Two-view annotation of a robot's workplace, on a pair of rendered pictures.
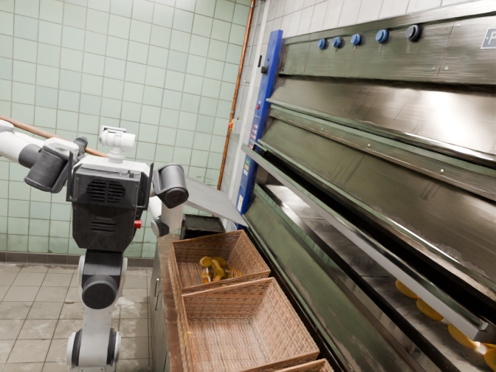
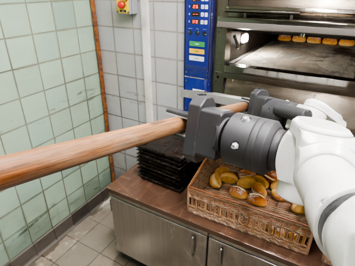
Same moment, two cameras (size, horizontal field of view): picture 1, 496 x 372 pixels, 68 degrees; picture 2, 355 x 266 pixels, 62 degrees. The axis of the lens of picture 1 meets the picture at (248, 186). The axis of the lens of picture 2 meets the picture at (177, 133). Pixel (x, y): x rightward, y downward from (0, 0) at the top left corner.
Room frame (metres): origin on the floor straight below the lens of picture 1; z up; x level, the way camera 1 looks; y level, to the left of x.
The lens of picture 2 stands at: (1.35, 1.18, 1.57)
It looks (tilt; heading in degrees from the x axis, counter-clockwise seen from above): 27 degrees down; 319
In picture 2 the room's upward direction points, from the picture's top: straight up
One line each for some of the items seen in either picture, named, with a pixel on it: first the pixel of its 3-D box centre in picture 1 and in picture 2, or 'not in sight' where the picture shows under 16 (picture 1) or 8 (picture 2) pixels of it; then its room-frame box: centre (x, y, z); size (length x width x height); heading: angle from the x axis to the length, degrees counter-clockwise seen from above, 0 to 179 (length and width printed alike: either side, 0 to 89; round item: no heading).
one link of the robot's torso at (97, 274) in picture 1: (102, 268); not in sight; (1.24, 0.48, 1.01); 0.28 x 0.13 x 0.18; 20
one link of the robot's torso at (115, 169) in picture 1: (110, 200); not in sight; (1.27, 0.49, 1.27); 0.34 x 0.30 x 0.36; 106
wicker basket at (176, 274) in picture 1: (214, 266); (259, 179); (1.98, 0.10, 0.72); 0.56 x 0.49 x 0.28; 20
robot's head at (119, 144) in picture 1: (119, 144); not in sight; (1.33, 0.50, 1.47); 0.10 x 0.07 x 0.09; 106
